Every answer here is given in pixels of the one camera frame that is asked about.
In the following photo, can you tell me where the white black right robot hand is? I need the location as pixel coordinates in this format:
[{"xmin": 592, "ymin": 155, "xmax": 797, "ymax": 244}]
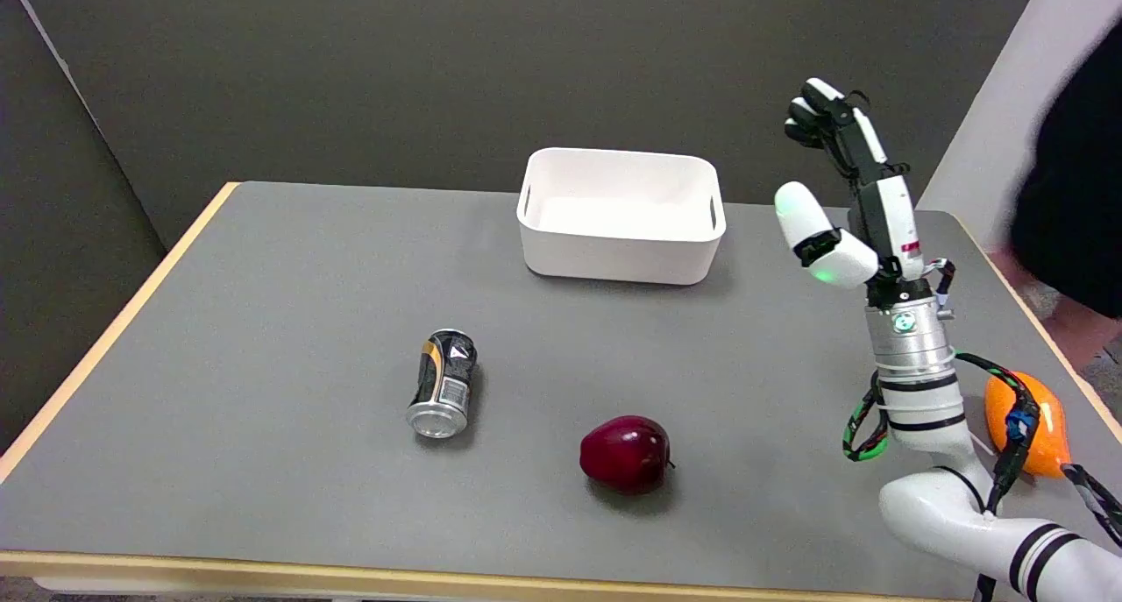
[{"xmin": 775, "ymin": 78, "xmax": 956, "ymax": 310}]

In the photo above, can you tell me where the black soda can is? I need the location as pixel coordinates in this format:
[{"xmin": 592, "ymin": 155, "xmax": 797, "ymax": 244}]
[{"xmin": 406, "ymin": 329, "xmax": 479, "ymax": 439}]

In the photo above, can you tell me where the person in black clothes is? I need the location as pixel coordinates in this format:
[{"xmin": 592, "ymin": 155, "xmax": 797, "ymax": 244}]
[{"xmin": 989, "ymin": 13, "xmax": 1122, "ymax": 372}]

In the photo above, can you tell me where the orange plastic fruit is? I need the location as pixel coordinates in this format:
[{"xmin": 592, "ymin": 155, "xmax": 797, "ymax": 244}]
[{"xmin": 984, "ymin": 371, "xmax": 1072, "ymax": 479}]

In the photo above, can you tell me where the white plastic bin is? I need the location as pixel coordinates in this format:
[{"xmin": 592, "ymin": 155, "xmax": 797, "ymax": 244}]
[{"xmin": 516, "ymin": 147, "xmax": 727, "ymax": 287}]

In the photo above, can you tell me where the red apple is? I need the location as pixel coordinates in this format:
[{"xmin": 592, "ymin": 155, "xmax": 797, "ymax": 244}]
[{"xmin": 579, "ymin": 415, "xmax": 676, "ymax": 496}]

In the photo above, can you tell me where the green black braided cable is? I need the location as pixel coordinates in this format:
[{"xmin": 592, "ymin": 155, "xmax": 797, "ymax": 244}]
[{"xmin": 842, "ymin": 370, "xmax": 891, "ymax": 462}]

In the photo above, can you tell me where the black cable with blue tape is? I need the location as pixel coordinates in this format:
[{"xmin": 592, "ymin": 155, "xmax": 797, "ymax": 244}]
[{"xmin": 954, "ymin": 351, "xmax": 1041, "ymax": 508}]

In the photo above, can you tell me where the black sleeved cable loop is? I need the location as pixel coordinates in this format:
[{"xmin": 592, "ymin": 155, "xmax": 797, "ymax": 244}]
[{"xmin": 1061, "ymin": 463, "xmax": 1122, "ymax": 548}]

